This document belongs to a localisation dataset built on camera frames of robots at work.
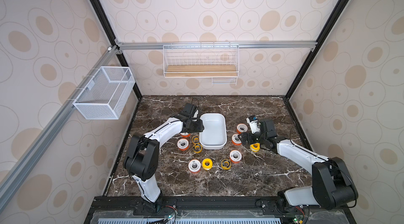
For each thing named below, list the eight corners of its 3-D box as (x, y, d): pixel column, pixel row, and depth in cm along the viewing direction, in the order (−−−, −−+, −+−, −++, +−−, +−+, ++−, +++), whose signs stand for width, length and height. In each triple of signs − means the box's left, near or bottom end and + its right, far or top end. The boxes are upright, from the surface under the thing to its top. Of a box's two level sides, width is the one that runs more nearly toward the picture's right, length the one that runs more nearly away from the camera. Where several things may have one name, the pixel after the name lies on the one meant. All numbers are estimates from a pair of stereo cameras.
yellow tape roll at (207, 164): (201, 170, 87) (201, 168, 85) (201, 159, 91) (201, 158, 89) (212, 170, 87) (212, 168, 85) (212, 159, 91) (212, 158, 89)
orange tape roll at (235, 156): (230, 163, 89) (230, 162, 87) (228, 151, 94) (229, 150, 92) (242, 163, 89) (242, 162, 87) (240, 151, 94) (240, 150, 92)
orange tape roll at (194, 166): (188, 173, 86) (187, 171, 84) (189, 161, 90) (188, 159, 88) (200, 173, 86) (200, 171, 84) (200, 161, 90) (200, 159, 88)
